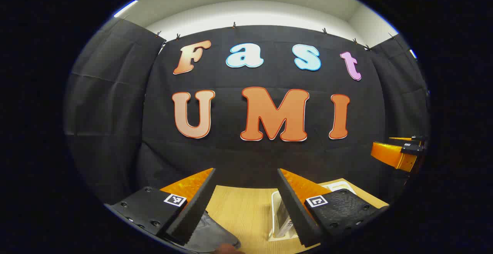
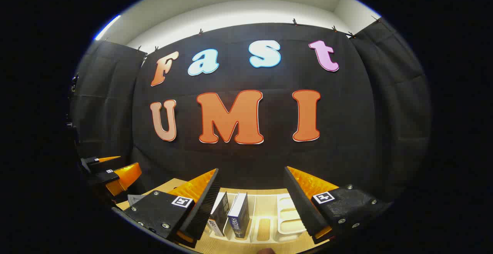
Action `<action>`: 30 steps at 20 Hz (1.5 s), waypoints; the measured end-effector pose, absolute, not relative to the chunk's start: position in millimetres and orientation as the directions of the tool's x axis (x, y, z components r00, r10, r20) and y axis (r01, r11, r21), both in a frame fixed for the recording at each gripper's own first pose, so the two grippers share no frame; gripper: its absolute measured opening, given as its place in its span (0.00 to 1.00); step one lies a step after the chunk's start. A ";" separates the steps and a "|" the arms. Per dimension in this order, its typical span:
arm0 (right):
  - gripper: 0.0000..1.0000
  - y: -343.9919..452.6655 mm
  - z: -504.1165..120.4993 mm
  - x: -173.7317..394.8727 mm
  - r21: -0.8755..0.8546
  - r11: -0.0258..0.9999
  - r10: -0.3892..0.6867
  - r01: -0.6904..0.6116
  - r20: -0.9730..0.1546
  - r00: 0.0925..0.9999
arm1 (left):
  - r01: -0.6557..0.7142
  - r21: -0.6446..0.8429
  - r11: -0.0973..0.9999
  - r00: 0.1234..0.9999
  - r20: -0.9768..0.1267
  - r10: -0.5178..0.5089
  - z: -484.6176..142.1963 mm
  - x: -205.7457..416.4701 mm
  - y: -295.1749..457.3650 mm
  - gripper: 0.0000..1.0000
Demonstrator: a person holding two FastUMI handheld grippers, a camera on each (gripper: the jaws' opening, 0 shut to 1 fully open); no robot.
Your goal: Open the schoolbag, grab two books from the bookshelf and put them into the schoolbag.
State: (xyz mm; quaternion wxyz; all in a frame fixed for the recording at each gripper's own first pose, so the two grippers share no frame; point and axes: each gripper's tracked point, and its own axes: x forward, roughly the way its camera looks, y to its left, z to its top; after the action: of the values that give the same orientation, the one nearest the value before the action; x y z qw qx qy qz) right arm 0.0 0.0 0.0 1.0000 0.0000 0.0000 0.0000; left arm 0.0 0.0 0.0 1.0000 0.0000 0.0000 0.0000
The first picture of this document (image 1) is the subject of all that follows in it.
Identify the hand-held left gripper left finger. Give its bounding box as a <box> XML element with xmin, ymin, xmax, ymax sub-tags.
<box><xmin>105</xmin><ymin>168</ymin><xmax>216</xmax><ymax>247</ymax></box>

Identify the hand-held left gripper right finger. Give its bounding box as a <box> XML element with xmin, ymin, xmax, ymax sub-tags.
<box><xmin>277</xmin><ymin>168</ymin><xmax>389</xmax><ymax>249</ymax></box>

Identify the grey schoolbag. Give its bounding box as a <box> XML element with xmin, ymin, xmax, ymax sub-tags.
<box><xmin>181</xmin><ymin>211</ymin><xmax>242</xmax><ymax>253</ymax></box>

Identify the cream plastic bookshelf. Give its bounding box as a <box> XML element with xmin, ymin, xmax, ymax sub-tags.
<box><xmin>268</xmin><ymin>180</ymin><xmax>357</xmax><ymax>243</ymax></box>

